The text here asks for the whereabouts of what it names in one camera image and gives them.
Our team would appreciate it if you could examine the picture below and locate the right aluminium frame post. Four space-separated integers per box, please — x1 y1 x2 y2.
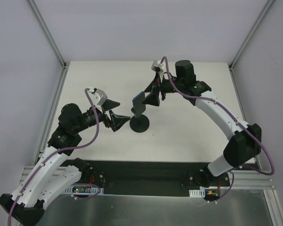
228 0 276 71

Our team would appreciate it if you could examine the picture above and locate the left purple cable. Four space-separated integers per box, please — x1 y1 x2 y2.
7 88 102 226

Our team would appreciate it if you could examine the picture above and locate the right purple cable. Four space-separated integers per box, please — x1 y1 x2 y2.
161 56 275 209

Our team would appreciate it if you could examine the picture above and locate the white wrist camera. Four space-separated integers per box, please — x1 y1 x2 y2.
88 88 108 113
151 60 166 82

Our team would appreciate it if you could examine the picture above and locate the blue cased smartphone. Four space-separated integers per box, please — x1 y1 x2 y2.
132 91 146 118

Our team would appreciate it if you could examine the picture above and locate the left aluminium frame post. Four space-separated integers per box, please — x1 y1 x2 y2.
26 0 67 69

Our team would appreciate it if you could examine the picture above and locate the purple cable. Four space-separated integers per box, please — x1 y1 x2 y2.
161 56 275 209
7 88 102 226

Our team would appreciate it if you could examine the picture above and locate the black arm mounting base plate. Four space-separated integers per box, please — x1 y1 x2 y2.
58 159 236 196

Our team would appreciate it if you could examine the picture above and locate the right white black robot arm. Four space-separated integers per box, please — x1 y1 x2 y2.
143 60 262 187

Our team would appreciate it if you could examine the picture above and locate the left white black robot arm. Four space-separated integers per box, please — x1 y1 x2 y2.
0 99 131 226

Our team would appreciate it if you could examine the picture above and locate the left green lit circuit board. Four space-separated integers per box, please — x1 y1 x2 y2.
72 186 92 194

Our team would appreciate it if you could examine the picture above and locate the black phone stand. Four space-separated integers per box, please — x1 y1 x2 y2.
129 107 150 133

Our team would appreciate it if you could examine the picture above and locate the right white slotted cable duct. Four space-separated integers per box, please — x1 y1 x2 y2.
189 189 206 198

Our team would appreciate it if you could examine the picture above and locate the white slotted cable duct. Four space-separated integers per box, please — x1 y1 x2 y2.
189 189 206 198
62 186 104 196

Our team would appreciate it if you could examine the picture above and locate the aluminium frame post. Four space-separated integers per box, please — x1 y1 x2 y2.
228 0 276 71
26 0 67 69

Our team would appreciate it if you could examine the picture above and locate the left white slotted cable duct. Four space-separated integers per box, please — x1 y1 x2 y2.
62 186 104 196

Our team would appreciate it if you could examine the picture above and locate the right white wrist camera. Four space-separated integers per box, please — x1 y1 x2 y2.
151 60 166 82

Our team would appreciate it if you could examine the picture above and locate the aluminium front rail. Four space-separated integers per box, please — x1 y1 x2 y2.
20 166 276 190

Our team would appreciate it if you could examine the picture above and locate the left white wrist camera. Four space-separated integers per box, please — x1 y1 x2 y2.
88 88 108 113

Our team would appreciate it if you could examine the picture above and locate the right orange connector board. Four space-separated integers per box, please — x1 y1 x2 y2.
206 190 220 197

